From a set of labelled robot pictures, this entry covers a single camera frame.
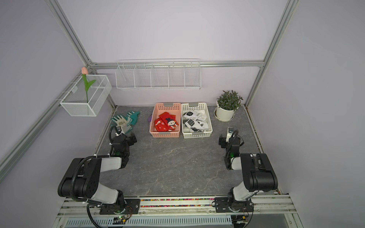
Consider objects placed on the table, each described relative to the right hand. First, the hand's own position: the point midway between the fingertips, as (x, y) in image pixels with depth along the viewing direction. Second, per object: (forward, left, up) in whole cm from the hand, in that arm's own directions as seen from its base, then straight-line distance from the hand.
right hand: (228, 134), depth 94 cm
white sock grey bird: (+11, +20, -2) cm, 23 cm away
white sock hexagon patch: (+20, +23, -2) cm, 31 cm away
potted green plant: (+19, 0, +9) cm, 21 cm away
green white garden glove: (+16, +79, -6) cm, 81 cm away
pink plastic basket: (+28, +51, -5) cm, 58 cm away
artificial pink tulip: (+19, +88, +27) cm, 94 cm away
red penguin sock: (+16, +41, -4) cm, 45 cm away
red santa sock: (+9, +47, -3) cm, 47 cm away
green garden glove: (+22, +71, -6) cm, 74 cm away
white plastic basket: (+5, +27, -5) cm, 28 cm away
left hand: (-1, +68, +2) cm, 68 cm away
